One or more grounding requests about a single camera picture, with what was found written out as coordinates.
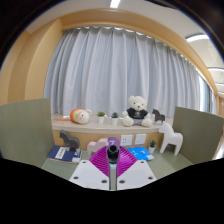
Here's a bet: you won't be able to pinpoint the orange and cream plush toy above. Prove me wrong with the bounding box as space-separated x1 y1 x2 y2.
54 108 93 125

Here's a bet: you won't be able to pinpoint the large white horse figurine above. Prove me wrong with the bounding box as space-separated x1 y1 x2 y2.
158 121 184 157

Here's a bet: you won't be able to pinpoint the dark blue book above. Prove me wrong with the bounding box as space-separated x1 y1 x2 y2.
47 145 83 164

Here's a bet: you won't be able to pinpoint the black charger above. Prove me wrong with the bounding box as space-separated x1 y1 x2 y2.
106 144 121 165

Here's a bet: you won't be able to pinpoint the white teddy bear black shirt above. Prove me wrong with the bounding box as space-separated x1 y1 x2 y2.
120 95 153 128

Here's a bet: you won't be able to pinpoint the small black horse figurine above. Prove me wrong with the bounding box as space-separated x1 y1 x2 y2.
151 108 167 125

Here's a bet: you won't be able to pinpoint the light wooden ledge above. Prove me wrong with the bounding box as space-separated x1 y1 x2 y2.
51 113 174 151

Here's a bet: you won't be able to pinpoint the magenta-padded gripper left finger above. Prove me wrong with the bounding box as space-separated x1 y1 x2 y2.
68 145 111 192

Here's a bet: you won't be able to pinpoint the ceiling lights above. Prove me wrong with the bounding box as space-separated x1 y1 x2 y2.
109 0 224 88

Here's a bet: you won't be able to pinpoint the green partition panel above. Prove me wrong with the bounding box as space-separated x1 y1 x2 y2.
0 97 56 169
171 106 224 165

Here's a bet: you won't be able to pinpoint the light grey curtain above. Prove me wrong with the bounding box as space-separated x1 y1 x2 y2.
43 26 209 119

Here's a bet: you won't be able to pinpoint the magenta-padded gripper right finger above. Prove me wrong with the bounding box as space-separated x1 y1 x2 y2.
115 145 157 192

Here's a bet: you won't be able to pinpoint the small potted plant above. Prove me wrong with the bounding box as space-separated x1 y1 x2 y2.
110 111 120 126
148 139 157 154
96 111 106 125

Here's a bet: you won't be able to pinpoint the white wall socket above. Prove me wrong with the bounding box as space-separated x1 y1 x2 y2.
120 134 133 147
134 133 147 146

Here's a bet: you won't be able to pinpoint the grey horse figurine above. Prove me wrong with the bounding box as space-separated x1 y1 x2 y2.
59 129 81 151

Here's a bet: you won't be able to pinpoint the bright blue book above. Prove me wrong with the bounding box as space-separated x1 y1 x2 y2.
128 146 155 162

